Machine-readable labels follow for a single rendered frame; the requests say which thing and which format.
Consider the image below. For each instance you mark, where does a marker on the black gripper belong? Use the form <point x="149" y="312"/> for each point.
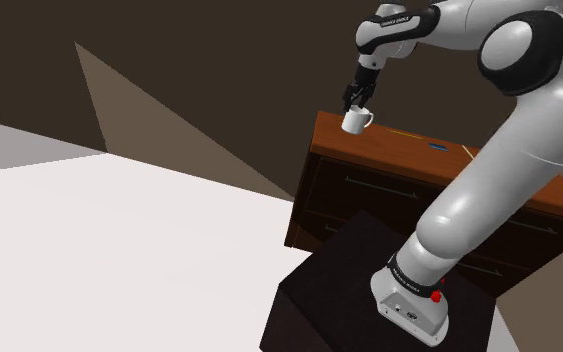
<point x="365" y="78"/>

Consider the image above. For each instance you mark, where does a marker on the white mug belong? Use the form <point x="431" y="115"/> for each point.
<point x="355" y="122"/>

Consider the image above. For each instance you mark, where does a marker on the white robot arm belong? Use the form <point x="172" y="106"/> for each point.
<point x="500" y="166"/>

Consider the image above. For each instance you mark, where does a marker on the yellow pencil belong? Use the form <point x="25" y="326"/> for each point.
<point x="405" y="134"/>

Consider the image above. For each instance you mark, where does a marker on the brown wooden chest of drawers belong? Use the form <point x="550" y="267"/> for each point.
<point x="388" y="151"/>

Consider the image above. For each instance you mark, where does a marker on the blue flat object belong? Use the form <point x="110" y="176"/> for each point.
<point x="438" y="146"/>

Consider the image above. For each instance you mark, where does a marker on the pale yellow stick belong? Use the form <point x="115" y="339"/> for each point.
<point x="468" y="151"/>

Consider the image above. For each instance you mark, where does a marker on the black robot stand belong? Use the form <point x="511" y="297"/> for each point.
<point x="330" y="292"/>

